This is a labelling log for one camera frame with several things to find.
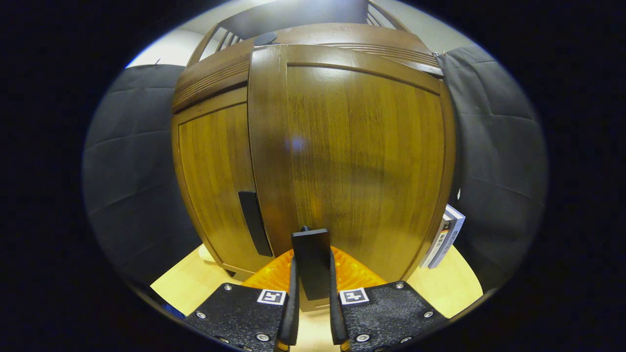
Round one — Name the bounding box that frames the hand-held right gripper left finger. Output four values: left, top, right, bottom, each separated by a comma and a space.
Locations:
196, 248, 300, 352

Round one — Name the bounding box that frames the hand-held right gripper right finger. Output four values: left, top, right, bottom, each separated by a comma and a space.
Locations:
329, 246, 449, 352

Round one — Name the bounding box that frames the black door handle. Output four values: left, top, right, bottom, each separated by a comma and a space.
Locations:
291, 228, 332, 301
238, 191, 273, 258

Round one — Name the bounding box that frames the wooden cabinet door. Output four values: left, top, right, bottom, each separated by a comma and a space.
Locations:
247, 44, 457, 311
171, 88, 274, 280

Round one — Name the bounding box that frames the wooden double-door shoe cabinet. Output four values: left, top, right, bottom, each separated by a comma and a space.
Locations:
171, 0, 457, 313

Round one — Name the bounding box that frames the white spine book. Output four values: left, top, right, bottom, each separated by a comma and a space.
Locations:
421, 215, 450, 268

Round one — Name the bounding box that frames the blue cover book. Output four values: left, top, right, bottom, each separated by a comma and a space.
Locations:
430, 204, 466, 269

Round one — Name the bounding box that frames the black backdrop cloth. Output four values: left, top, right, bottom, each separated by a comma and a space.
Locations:
82, 46, 548, 289

